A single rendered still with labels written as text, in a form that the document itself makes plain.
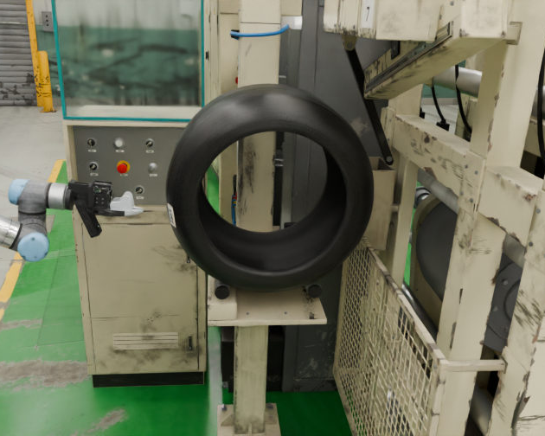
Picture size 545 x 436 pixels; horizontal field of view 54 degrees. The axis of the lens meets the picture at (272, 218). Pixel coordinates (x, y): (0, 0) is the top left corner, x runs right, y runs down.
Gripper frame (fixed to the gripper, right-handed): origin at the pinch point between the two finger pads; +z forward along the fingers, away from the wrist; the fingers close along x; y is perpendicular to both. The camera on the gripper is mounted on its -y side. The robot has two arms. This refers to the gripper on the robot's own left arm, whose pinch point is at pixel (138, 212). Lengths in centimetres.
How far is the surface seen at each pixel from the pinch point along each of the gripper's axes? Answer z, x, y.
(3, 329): -81, 117, -123
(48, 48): -271, 865, -44
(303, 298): 55, 4, -25
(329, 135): 49, -12, 33
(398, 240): 90, 23, -8
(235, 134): 24.3, -12.6, 29.5
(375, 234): 80, 21, -6
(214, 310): 25.3, -8.6, -25.2
